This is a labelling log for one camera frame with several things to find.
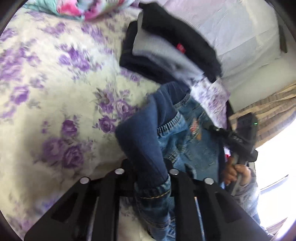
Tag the blue denim kids pants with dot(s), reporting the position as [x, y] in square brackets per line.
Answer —
[167, 133]

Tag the lavender lace pillow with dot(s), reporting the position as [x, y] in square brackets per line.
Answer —
[245, 34]

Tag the beige checked curtain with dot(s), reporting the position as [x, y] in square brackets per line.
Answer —
[274, 113]

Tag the folded teal pink floral blanket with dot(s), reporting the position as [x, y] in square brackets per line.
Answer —
[79, 9]

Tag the folded grey garment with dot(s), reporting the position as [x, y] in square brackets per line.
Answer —
[161, 52]

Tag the window frame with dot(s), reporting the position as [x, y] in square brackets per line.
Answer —
[273, 203]

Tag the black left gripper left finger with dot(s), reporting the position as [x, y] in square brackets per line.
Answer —
[89, 210]

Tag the purple floral bed quilt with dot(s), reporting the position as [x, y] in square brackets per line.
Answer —
[63, 93]

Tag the person's right hand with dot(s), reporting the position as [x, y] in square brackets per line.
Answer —
[231, 172]

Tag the folded black garment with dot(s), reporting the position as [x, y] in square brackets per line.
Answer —
[156, 20]

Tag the folded dark navy garment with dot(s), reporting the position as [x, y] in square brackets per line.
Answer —
[142, 65]

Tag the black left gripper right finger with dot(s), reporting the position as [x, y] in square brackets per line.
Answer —
[202, 210]

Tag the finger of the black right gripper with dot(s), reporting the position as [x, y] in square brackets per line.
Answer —
[219, 132]

